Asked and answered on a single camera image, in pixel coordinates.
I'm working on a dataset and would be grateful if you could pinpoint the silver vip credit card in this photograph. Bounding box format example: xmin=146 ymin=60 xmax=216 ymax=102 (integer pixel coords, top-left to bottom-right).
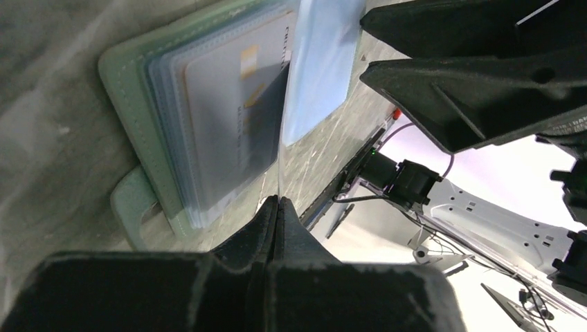
xmin=185 ymin=10 xmax=297 ymax=216

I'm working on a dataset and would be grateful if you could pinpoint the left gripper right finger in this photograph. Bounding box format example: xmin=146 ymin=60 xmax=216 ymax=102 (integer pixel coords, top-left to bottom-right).
xmin=263 ymin=197 xmax=465 ymax=331

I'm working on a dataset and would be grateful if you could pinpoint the green card holder wallet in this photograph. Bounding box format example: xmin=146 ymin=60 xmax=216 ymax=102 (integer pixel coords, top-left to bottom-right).
xmin=98 ymin=1 xmax=365 ymax=251

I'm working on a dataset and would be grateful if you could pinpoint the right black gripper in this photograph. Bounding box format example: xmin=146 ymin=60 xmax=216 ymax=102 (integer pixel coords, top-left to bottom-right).
xmin=360 ymin=46 xmax=586 ymax=293

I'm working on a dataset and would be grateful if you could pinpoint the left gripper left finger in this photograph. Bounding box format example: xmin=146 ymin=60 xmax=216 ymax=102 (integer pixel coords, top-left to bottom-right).
xmin=1 ymin=196 xmax=278 ymax=331

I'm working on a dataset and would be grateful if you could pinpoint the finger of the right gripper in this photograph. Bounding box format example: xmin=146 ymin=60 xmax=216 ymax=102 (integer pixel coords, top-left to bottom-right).
xmin=360 ymin=1 xmax=586 ymax=57

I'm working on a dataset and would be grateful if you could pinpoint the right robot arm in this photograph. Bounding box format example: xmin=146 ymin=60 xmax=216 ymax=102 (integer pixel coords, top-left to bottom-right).
xmin=301 ymin=1 xmax=586 ymax=305

